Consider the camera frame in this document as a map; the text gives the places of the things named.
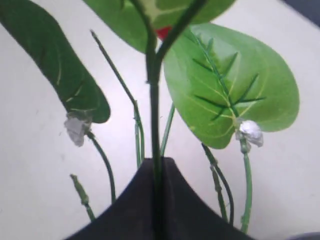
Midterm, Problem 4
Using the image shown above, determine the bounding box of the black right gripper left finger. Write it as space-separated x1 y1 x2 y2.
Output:
67 158 154 240

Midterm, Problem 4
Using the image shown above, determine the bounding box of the artificial red anthurium plant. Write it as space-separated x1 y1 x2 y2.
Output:
0 0 300 233

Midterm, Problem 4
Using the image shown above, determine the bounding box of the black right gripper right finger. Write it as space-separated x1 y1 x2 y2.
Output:
162 157 252 240

